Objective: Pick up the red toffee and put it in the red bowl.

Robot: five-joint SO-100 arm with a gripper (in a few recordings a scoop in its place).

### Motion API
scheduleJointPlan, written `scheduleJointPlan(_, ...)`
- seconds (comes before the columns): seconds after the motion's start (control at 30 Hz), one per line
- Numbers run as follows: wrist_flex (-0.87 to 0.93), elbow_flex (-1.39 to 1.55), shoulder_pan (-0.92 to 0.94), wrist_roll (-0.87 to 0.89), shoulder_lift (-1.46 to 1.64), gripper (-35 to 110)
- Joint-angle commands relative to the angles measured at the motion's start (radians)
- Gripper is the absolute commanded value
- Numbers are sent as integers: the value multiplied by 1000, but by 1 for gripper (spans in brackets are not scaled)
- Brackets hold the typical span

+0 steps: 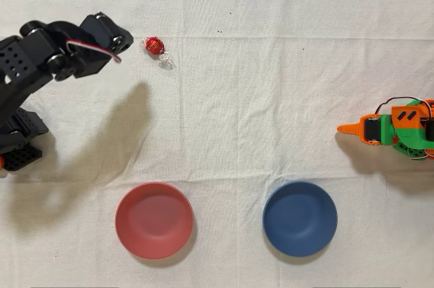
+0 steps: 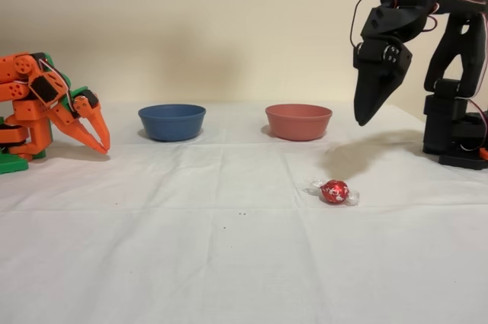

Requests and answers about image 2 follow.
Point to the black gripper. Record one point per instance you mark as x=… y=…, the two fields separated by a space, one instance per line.
x=375 y=72

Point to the orange green gripper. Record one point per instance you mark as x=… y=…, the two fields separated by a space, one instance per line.
x=85 y=117

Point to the red candy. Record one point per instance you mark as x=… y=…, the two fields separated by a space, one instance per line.
x=334 y=191

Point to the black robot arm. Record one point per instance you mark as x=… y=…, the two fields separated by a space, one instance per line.
x=436 y=72

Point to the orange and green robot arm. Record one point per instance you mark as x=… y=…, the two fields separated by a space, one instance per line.
x=23 y=110

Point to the red bowl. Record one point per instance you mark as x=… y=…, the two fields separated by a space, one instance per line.
x=299 y=124

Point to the blue bowl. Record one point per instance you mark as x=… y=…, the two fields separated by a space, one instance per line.
x=171 y=126

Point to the orange base clamp knob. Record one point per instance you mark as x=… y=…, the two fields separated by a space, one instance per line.
x=484 y=153

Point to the white tablecloth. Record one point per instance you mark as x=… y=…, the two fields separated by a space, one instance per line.
x=190 y=255

